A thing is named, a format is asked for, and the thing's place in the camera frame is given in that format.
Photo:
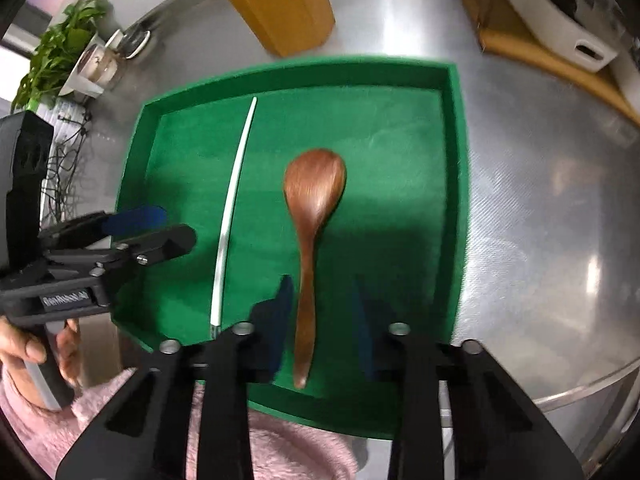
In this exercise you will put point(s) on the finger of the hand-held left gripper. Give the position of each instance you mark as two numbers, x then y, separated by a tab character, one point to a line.
165	242
135	217

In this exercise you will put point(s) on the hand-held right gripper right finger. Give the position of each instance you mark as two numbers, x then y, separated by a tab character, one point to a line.
365	320

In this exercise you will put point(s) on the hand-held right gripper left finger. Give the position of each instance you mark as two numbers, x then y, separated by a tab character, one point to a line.
280	310

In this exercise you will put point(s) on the white chopstick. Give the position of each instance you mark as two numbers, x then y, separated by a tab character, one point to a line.
235	185

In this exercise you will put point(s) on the brown wooden spoon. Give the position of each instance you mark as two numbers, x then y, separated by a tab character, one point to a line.
312	185

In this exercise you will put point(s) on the green felt tray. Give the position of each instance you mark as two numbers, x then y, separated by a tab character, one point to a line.
390	185

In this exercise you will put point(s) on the orange wooden utensil holder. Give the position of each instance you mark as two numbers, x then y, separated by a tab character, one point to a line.
290	10

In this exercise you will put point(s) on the person's left forearm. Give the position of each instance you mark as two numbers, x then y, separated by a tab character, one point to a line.
90	410

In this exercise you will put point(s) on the person's left hand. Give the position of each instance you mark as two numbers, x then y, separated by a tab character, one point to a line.
20	345

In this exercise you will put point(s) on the white power strip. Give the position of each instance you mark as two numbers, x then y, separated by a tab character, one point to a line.
67	109

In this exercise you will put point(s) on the green leafy plant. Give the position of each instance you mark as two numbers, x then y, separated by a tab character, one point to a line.
55	55

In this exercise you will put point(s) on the pink fleece garment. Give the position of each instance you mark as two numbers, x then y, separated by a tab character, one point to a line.
300	455

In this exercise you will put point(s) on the small white cup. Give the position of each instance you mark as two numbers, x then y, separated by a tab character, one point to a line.
114	40

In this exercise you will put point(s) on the round glass dish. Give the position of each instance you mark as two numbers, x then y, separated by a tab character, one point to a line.
136	40

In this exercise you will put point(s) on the wooden rack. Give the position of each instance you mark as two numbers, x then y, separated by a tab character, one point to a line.
505	45

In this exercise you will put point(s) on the white plastic storage bin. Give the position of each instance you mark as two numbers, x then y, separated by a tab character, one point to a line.
550	30

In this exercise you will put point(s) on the purple sky wall picture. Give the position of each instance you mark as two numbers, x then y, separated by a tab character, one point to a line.
42	10

